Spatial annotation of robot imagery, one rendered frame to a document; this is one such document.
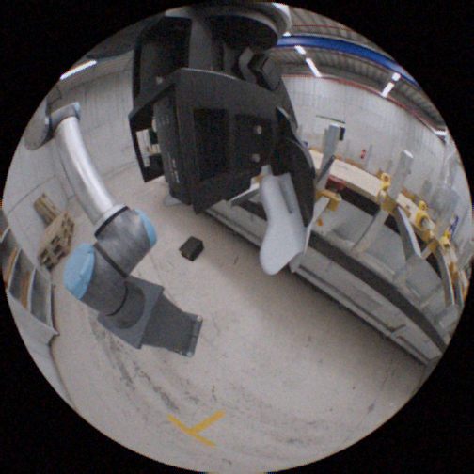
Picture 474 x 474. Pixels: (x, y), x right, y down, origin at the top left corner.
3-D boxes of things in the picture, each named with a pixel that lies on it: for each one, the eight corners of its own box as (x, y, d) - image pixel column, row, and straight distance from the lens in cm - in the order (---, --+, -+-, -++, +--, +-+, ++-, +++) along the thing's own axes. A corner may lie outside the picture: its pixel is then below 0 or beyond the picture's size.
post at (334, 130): (303, 237, 67) (339, 124, 52) (297, 233, 67) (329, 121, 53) (306, 233, 70) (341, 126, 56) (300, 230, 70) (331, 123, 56)
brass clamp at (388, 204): (404, 227, 58) (412, 213, 57) (374, 205, 53) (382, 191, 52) (402, 218, 63) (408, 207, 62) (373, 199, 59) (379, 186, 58)
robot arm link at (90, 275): (89, 298, 64) (55, 269, 56) (116, 265, 62) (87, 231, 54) (107, 324, 52) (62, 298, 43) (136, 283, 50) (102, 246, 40)
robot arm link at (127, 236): (124, 274, 59) (48, 133, 88) (153, 242, 62) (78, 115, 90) (132, 278, 44) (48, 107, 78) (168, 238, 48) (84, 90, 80)
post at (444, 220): (395, 288, 76) (460, 195, 68) (390, 284, 74) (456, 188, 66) (395, 282, 79) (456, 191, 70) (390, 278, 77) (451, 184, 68)
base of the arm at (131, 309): (133, 337, 57) (114, 330, 50) (102, 316, 70) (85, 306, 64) (152, 291, 58) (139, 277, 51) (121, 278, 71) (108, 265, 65)
